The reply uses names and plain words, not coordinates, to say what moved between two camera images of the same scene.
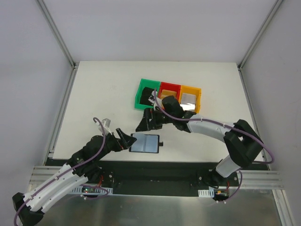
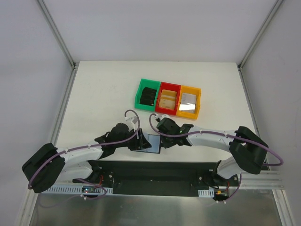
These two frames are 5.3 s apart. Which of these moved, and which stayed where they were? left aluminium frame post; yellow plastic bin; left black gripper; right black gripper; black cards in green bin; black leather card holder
Moved: right black gripper; left black gripper
Stayed: black cards in green bin; yellow plastic bin; left aluminium frame post; black leather card holder
